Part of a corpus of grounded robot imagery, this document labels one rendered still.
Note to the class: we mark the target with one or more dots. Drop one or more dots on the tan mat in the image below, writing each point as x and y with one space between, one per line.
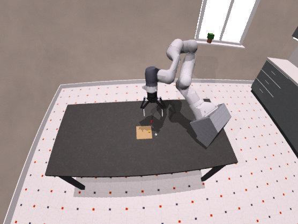
142 132

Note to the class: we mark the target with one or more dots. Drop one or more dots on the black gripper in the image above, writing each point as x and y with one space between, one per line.
152 98

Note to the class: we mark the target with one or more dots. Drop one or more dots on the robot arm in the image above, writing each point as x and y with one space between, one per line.
200 108

